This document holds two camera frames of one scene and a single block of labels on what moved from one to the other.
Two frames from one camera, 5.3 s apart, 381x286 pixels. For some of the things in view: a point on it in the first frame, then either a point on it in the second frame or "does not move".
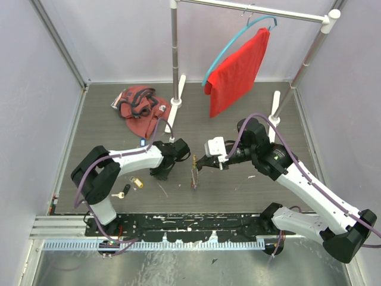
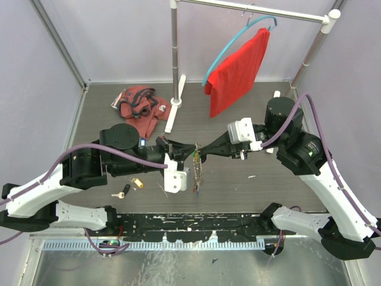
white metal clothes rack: (178, 81) does not move
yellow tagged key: (136, 181) does not move
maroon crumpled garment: (143, 111) does not move
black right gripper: (209, 161) to (216, 146)
